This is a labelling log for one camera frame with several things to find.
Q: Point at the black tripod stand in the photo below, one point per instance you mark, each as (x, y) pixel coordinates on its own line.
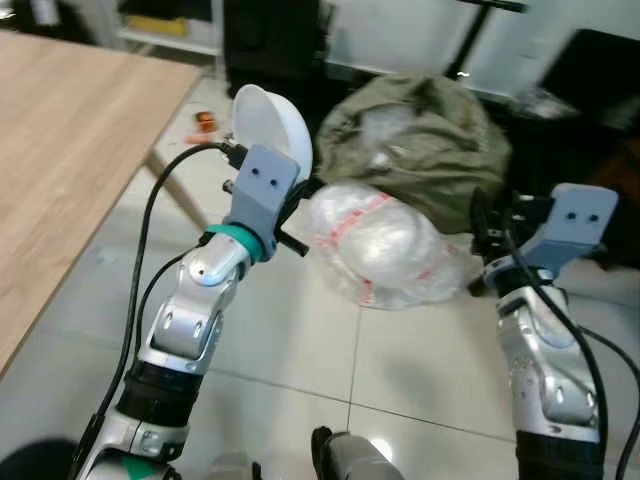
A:
(470, 40)

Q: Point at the white round bowl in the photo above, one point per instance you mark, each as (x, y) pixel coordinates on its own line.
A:
(272, 120)

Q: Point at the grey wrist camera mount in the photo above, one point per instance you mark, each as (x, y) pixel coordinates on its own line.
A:
(258, 195)
(580, 225)

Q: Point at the clear plastic bag red tape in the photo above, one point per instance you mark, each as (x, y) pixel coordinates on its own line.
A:
(385, 245)

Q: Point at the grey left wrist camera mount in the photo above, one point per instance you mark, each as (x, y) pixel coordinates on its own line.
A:
(258, 195)

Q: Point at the wooden table leg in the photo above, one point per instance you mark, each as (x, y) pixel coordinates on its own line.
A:
(178, 190)

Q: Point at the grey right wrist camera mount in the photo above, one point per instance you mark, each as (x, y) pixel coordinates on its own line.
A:
(580, 225)

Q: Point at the yellow flat item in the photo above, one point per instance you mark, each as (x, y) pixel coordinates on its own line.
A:
(158, 25)

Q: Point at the white shelf unit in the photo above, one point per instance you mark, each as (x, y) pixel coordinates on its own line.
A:
(200, 25)

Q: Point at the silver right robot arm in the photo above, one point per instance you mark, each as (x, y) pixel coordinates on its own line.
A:
(545, 370)

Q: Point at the robot right leg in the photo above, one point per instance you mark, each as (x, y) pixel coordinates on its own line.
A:
(355, 460)

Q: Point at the black chair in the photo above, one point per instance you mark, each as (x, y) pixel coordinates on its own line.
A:
(595, 85)

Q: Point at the robot left leg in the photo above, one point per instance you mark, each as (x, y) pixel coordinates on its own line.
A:
(235, 468)

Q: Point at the robot leg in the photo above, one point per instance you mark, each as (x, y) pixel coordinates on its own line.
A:
(355, 460)
(235, 468)

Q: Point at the crumpled green bag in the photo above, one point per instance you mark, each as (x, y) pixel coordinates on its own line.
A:
(430, 150)

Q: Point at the black cabinet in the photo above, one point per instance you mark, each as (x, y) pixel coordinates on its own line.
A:
(275, 40)

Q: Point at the small orange item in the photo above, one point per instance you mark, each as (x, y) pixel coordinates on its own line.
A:
(207, 124)

